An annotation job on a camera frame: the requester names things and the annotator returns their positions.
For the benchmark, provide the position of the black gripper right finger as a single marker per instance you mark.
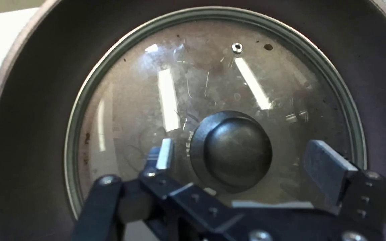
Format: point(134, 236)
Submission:
point(359, 196)

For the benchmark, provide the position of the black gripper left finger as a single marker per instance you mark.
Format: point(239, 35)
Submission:
point(170, 211)

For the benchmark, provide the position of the glass lid black knob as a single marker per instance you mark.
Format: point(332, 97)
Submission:
point(231, 96)

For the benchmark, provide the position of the dark frying pan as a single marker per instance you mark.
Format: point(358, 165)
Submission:
point(47, 64)

